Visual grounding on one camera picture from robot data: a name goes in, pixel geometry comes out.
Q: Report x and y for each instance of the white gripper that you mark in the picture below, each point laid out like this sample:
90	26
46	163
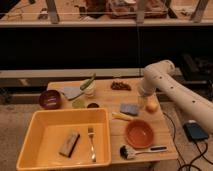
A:
143	96

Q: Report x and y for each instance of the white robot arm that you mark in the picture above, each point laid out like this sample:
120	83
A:
159	76

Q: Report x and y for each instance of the orange bowl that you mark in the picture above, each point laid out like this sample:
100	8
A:
139	134

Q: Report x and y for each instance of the purple bowl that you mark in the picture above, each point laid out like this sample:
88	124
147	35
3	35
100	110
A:
50	100

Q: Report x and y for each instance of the yellow onion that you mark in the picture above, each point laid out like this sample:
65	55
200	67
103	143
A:
151	107

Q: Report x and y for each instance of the blue sponge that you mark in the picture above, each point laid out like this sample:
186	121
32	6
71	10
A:
130	109

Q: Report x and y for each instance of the yellow banana piece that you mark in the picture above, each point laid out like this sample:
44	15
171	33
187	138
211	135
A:
121	116

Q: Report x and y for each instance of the wooden table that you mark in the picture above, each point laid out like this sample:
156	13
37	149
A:
111	99

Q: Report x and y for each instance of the small dark cup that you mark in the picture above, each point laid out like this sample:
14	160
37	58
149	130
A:
93	105

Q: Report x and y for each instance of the white cup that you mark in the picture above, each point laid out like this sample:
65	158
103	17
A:
90	90

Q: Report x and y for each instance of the green cucumber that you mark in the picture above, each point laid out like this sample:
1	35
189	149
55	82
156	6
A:
86	83

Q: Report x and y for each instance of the black device box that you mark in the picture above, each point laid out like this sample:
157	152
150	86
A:
195	132

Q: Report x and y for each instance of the black dish brush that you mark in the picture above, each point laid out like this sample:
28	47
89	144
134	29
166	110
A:
127	152

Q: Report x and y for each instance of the silver fork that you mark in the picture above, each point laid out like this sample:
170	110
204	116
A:
91	137

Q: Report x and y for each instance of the green lime slice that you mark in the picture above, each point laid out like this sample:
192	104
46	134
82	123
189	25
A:
79	103

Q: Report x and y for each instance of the wooden block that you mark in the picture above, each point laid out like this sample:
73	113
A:
69	144

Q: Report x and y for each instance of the yellow plastic tub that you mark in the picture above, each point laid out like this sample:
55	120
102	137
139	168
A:
47	132

